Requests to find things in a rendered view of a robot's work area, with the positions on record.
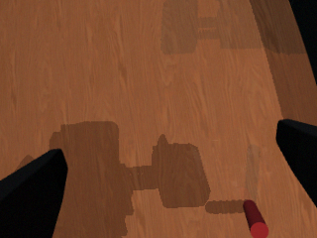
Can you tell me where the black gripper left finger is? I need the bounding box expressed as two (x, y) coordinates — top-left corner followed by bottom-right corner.
(0, 148), (67, 238)

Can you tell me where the dark red peg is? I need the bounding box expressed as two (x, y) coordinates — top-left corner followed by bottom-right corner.
(243, 199), (268, 238)

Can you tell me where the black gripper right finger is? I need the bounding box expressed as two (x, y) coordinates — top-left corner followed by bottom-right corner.
(274, 119), (317, 207)

